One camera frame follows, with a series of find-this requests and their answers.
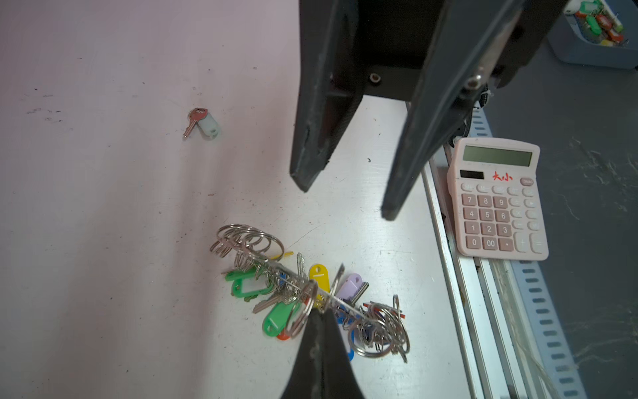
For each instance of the grey bin with tags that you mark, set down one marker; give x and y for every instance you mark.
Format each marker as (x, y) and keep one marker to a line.
(597, 33)

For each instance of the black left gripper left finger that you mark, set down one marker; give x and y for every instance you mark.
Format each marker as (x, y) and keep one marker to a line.
(306, 380)

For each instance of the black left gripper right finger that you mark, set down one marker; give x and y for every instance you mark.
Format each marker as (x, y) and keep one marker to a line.
(338, 379)

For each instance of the loose key with pale tag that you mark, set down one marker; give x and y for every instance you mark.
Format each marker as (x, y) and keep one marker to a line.
(201, 118)

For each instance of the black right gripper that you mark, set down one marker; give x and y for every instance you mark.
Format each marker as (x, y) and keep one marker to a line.
(472, 41)

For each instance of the white calculator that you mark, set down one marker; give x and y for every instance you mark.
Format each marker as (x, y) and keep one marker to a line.
(497, 208)

